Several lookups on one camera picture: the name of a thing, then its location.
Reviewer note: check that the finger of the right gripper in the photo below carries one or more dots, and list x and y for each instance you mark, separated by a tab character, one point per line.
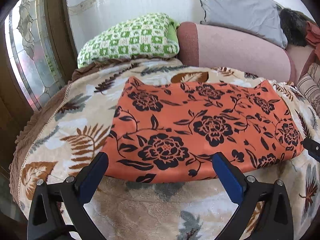
313	148

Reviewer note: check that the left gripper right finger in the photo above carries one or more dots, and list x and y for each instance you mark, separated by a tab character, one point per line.
275	220

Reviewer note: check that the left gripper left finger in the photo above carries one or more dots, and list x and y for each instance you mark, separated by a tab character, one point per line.
58	209

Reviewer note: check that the orange black floral cloth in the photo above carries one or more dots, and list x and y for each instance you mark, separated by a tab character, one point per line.
169	133

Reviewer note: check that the striped beige cushion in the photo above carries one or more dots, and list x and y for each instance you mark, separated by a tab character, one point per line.
308	85

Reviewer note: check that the beige leaf pattern blanket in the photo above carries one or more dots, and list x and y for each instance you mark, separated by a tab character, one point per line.
72	129

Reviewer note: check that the orange crumpled garment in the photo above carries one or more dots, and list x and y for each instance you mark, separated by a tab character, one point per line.
313	36

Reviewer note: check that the black furry item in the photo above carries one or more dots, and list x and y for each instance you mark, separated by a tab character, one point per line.
293	24

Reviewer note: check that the stained glass window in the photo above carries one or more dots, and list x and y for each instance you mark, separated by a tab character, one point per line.
31	53

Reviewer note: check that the pink bolster pillow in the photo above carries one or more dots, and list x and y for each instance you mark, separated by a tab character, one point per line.
211	46

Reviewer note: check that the grey pillow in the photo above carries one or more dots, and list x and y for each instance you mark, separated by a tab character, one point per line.
256	17

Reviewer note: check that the green white patterned pillow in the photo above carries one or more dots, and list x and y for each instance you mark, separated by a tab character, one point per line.
151	35

